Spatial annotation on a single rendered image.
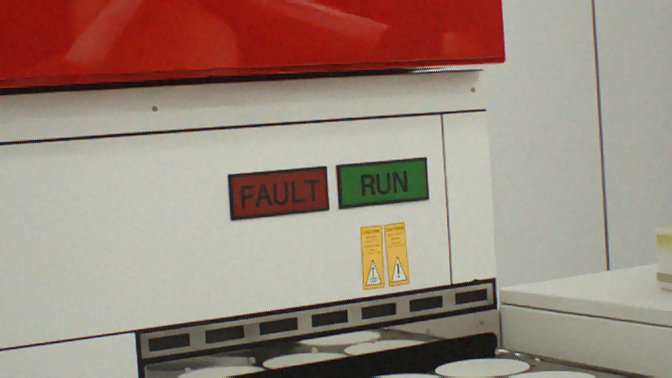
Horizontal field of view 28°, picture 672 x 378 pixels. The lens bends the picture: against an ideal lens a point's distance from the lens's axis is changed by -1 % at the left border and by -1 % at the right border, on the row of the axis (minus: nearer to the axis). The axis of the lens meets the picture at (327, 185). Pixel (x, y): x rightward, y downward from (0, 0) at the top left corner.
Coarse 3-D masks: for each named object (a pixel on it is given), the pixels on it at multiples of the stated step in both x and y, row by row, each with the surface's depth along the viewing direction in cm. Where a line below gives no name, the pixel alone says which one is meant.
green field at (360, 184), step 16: (352, 176) 147; (368, 176) 148; (384, 176) 149; (400, 176) 150; (416, 176) 151; (352, 192) 147; (368, 192) 148; (384, 192) 149; (400, 192) 150; (416, 192) 152
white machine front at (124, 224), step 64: (0, 128) 128; (64, 128) 131; (128, 128) 135; (192, 128) 138; (256, 128) 142; (320, 128) 146; (384, 128) 150; (448, 128) 154; (0, 192) 128; (64, 192) 131; (128, 192) 135; (192, 192) 138; (448, 192) 154; (0, 256) 128; (64, 256) 131; (128, 256) 135; (192, 256) 138; (256, 256) 142; (320, 256) 146; (384, 256) 150; (448, 256) 154; (0, 320) 128; (64, 320) 131; (128, 320) 135; (192, 320) 138
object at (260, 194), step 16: (256, 176) 141; (272, 176) 142; (288, 176) 143; (304, 176) 144; (320, 176) 145; (240, 192) 141; (256, 192) 141; (272, 192) 142; (288, 192) 143; (304, 192) 144; (320, 192) 145; (240, 208) 141; (256, 208) 142; (272, 208) 142; (288, 208) 143; (304, 208) 144
